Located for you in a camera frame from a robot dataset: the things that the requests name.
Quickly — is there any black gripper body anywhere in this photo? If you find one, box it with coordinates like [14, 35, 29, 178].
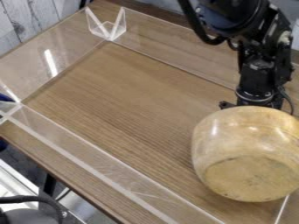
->
[220, 101, 237, 109]

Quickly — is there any light wooden bowl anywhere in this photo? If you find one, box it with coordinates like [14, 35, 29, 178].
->
[191, 106, 299, 202]

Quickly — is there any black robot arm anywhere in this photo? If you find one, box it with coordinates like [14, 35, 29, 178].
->
[178, 0, 296, 109]

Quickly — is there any black table leg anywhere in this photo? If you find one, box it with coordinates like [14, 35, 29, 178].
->
[43, 174, 58, 197]

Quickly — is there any clear acrylic tray wall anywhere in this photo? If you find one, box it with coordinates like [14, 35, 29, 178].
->
[0, 1, 299, 224]

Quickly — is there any black cable loop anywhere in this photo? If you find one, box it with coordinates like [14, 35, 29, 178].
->
[0, 195, 66, 224]

